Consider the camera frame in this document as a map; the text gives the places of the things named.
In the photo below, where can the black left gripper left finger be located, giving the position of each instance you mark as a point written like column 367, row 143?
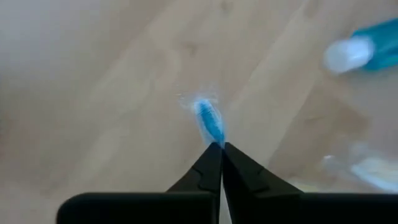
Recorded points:
column 208, row 174

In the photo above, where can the blue toothpaste tube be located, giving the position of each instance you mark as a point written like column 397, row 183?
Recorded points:
column 382, row 43

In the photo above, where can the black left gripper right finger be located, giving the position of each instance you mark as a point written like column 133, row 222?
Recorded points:
column 245, row 177

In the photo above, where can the blue toothbrush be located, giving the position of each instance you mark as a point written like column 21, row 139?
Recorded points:
column 210, row 119

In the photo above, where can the purple toothbrush in clear wrapper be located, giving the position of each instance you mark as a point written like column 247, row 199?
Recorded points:
column 376, row 172

